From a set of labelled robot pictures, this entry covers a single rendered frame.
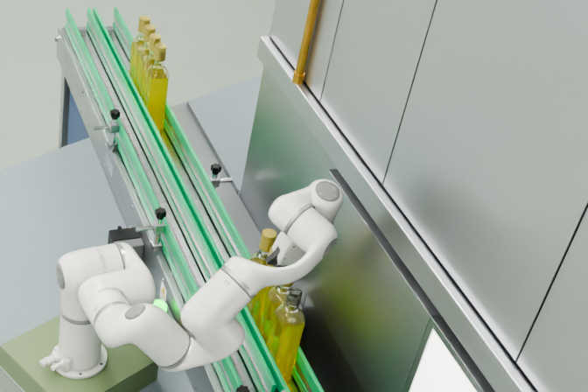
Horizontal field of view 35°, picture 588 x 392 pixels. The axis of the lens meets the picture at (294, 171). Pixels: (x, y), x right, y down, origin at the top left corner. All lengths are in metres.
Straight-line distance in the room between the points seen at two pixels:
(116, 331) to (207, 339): 0.17
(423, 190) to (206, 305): 0.47
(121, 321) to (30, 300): 0.72
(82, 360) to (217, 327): 0.52
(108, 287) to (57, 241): 0.74
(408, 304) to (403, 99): 0.40
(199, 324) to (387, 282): 0.41
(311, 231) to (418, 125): 0.29
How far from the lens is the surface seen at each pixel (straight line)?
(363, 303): 2.03
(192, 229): 2.45
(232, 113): 3.30
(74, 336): 2.16
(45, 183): 2.88
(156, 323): 1.80
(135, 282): 1.98
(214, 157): 2.83
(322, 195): 1.84
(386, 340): 1.97
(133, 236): 2.58
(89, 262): 2.05
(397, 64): 1.87
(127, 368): 2.25
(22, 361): 2.27
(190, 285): 2.28
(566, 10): 1.48
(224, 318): 1.77
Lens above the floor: 2.50
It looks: 35 degrees down
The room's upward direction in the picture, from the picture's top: 13 degrees clockwise
